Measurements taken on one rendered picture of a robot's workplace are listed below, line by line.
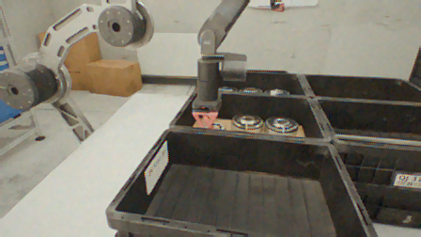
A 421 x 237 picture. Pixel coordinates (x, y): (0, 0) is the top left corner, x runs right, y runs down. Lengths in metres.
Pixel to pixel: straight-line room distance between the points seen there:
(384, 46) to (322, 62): 0.79
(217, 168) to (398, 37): 3.90
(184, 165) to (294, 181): 0.28
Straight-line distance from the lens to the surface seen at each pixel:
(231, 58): 0.66
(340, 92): 1.25
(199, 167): 0.68
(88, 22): 1.21
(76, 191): 0.90
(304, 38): 3.94
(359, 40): 4.17
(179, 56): 3.85
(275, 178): 0.67
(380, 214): 0.82
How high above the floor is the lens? 1.23
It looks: 25 degrees down
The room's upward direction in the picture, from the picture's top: straight up
